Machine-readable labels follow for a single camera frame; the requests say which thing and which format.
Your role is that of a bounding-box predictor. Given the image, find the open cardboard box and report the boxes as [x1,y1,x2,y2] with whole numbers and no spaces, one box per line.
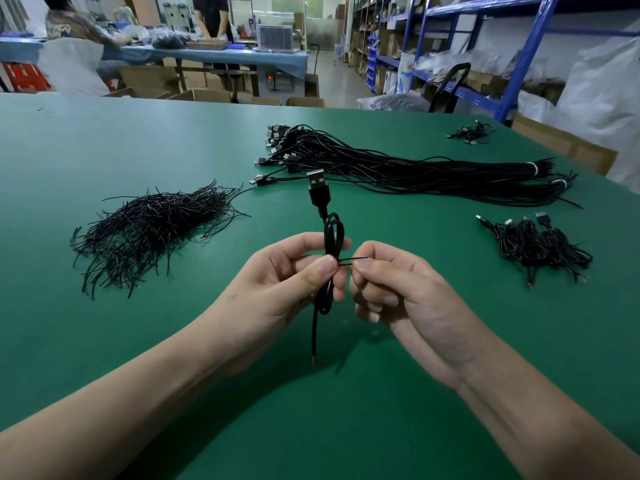
[511,114,619,177]

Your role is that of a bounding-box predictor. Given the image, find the person's left forearm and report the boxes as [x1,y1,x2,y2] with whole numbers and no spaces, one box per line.
[0,315,242,480]

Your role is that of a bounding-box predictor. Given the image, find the blue metal shelf rack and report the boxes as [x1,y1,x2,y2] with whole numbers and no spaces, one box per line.
[366,0,640,123]

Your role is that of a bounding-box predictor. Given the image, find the brown storage shelf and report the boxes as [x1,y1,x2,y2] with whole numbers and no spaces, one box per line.
[347,0,392,78]

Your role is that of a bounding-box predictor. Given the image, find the large white sack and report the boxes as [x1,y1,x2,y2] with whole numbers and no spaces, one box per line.
[517,17,640,195]

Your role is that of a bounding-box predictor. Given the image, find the black plug cable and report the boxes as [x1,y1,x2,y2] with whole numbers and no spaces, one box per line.
[306,169,346,366]

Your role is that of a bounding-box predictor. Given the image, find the pile of tied black cables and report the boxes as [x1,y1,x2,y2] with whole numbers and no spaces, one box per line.
[475,211,595,290]

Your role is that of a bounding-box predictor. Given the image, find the white plastic sack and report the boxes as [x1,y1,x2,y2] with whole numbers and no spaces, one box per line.
[37,38,112,98]

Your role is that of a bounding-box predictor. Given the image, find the white bag with blue print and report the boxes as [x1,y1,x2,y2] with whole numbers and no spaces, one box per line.
[395,52,417,95]

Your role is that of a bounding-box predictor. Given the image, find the bundle of long black cables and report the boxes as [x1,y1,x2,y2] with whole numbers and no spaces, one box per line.
[248,124,584,210]

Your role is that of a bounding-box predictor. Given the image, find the person's right forearm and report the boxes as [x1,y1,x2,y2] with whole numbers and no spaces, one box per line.
[457,342,640,480]

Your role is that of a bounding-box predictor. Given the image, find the blue covered work table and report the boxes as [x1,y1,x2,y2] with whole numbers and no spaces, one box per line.
[0,37,309,98]

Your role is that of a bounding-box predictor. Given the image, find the red crate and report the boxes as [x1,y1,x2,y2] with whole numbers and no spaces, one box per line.
[2,62,52,93]

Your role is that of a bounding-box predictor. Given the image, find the person's left hand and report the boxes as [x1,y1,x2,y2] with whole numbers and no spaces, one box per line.
[199,232,352,376]

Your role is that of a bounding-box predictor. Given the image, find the white grille appliance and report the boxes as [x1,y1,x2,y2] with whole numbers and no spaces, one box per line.
[256,24,295,52]

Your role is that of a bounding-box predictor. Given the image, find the heap of black parts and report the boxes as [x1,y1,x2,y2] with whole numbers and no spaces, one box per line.
[149,29,192,51]

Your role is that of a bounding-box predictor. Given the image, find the grey plastic bag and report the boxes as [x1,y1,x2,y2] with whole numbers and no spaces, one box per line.
[356,93,432,113]

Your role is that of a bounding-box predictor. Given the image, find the black hand truck handle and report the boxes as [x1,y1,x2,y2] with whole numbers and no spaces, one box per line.
[428,62,472,114]

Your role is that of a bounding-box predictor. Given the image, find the person's right hand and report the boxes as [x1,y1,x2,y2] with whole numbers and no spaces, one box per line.
[349,240,502,391]

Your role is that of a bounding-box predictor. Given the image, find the small heap of black cables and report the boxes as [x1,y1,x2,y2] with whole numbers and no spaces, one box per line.
[446,120,497,146]

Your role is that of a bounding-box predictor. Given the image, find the clear plastic bags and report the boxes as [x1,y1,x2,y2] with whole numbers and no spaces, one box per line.
[415,48,507,79]

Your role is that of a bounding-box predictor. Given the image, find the pile of black twist ties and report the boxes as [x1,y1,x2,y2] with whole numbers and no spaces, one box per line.
[70,180,251,300]

